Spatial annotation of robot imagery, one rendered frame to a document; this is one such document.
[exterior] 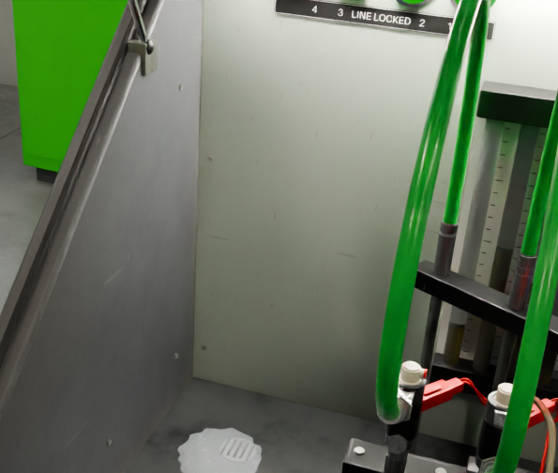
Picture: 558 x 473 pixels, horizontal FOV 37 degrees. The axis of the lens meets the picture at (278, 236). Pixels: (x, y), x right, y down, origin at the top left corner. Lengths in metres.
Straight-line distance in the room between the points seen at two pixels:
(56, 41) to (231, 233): 2.70
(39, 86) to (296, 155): 2.87
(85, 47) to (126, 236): 2.77
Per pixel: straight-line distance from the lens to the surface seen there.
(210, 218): 1.04
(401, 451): 0.75
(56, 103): 3.75
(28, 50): 3.77
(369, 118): 0.94
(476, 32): 0.76
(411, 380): 0.72
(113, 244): 0.84
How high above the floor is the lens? 1.50
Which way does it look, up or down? 26 degrees down
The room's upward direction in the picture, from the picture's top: 4 degrees clockwise
